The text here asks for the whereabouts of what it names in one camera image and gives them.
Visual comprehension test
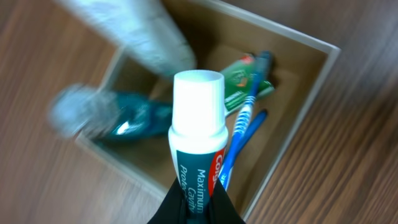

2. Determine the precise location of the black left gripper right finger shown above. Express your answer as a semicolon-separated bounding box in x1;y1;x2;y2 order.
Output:
208;180;246;224

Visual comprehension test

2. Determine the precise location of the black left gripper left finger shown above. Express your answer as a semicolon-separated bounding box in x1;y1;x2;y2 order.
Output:
147;179;187;224

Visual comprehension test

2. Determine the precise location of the green toothpaste tube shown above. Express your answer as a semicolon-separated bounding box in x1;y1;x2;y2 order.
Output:
169;70;228;218

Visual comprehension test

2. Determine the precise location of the blue disposable razor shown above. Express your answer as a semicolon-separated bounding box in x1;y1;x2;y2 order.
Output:
228;110;268;163

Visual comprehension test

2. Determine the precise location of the blue mouthwash bottle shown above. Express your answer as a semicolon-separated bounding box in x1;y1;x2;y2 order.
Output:
47;83;172;141

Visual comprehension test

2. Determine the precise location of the green soap box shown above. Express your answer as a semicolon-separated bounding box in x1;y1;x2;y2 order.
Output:
220;51;275;117

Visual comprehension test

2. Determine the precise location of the blue and white toothbrush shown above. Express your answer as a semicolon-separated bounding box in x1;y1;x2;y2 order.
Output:
219;51;267;190

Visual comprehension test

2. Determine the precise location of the white lotion tube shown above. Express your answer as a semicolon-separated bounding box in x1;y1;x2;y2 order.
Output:
60;0;197;78

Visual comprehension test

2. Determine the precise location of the white cardboard box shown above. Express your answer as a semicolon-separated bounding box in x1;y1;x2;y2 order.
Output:
76;1;340;220

